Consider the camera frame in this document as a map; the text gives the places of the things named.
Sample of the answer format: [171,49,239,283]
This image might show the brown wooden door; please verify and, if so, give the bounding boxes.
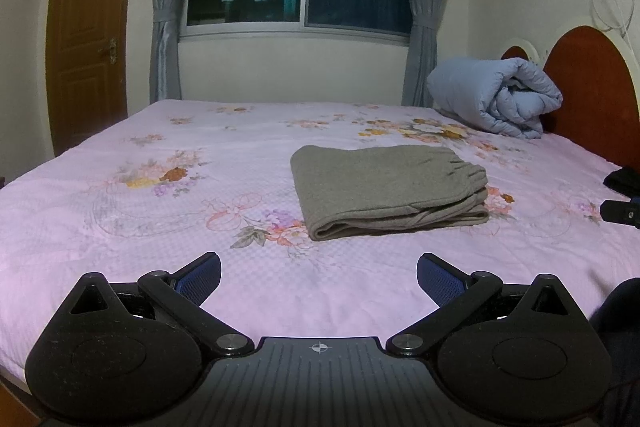
[45,0,143,158]

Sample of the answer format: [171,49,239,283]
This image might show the grey curtain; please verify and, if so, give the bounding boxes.
[147,0,208,102]
[397,0,461,108]

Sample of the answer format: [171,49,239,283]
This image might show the person's dark trousers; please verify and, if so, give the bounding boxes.
[589,278,640,427]

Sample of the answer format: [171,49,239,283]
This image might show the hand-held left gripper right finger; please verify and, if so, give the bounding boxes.
[385,252,574,356]

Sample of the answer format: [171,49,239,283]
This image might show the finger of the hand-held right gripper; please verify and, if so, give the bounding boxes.
[602,165,640,197]
[599,197,640,229]

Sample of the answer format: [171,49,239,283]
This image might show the grey pants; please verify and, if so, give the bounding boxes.
[290,145,489,242]

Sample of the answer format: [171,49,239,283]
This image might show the red wooden headboard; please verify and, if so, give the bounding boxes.
[500,17,640,168]

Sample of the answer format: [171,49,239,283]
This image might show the brass door handle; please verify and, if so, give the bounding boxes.
[100,37,120,65]

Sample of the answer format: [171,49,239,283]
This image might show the light blue rolled quilt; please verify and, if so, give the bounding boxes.
[426,56,564,140]

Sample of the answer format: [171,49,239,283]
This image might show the pink floral bed sheet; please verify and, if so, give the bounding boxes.
[0,99,640,390]

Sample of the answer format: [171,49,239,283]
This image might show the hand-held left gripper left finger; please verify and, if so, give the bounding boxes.
[69,251,257,356]

